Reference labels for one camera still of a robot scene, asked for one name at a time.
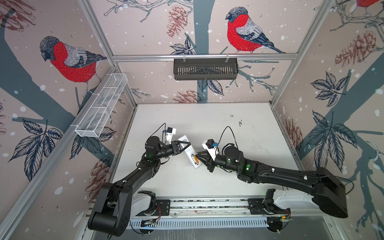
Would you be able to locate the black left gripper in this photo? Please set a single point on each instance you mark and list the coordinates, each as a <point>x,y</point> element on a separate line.
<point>174,147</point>

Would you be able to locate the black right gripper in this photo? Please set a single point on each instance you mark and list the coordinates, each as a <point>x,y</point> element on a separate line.
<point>209,162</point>

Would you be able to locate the white remote control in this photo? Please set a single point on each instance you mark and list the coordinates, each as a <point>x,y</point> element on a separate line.
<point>190,152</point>

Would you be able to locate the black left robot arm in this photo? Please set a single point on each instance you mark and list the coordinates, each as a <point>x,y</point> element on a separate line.
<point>116,204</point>

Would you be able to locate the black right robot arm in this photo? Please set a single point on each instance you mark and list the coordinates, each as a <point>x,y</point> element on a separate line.
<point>328,192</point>

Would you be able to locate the aluminium top cross bar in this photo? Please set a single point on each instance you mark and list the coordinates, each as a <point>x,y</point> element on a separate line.
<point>241,57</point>

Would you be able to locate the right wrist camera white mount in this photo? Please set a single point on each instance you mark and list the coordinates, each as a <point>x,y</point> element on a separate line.
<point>212,147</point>

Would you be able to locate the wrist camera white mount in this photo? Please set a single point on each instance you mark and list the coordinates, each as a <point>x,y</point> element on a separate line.
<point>169,132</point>
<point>212,147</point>

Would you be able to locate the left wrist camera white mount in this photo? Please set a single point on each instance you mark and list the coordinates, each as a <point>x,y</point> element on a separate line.
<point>169,132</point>

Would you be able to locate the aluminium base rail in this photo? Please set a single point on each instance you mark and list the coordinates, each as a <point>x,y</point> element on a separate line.
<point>214,214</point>

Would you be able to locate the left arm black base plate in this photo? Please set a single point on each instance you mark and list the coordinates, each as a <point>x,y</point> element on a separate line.
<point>162,209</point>

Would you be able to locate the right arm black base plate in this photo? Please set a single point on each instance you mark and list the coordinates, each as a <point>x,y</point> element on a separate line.
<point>258,207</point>

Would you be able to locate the black wall basket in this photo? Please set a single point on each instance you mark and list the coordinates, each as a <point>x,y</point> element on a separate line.
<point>205,69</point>

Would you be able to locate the white wire mesh basket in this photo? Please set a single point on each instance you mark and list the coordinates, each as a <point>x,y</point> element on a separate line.
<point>98,114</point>

